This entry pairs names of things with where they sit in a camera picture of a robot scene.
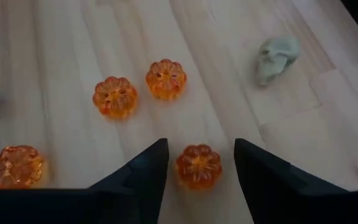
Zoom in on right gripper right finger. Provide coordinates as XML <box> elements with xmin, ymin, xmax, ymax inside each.
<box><xmin>233</xmin><ymin>138</ymin><xmax>349</xmax><ymax>224</ymax></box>

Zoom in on pale grey plastic skull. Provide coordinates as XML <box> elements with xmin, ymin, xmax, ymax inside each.
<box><xmin>255</xmin><ymin>36</ymin><xmax>301</xmax><ymax>87</ymax></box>

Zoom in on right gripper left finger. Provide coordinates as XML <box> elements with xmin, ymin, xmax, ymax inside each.
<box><xmin>87</xmin><ymin>138</ymin><xmax>170</xmax><ymax>224</ymax></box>

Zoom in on translucent orange plastic pumpkin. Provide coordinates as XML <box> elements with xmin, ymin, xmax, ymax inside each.
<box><xmin>145</xmin><ymin>58</ymin><xmax>188</xmax><ymax>101</ymax></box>
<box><xmin>0</xmin><ymin>145</ymin><xmax>45</xmax><ymax>190</ymax></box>
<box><xmin>175</xmin><ymin>144</ymin><xmax>223</xmax><ymax>190</ymax></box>
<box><xmin>92</xmin><ymin>76</ymin><xmax>139</xmax><ymax>120</ymax></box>

